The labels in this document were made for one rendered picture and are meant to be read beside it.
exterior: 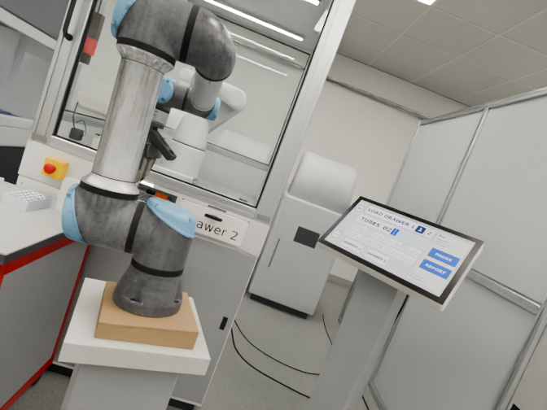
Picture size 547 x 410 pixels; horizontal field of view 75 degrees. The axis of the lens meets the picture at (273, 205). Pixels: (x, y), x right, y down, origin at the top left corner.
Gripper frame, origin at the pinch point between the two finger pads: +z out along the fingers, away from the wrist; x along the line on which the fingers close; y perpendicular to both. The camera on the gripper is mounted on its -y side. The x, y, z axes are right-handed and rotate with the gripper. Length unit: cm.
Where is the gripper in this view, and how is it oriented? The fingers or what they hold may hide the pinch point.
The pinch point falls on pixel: (140, 180)
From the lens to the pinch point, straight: 129.9
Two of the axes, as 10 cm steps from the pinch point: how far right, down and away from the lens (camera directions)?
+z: -3.5, 9.3, 0.8
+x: -1.5, 0.3, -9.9
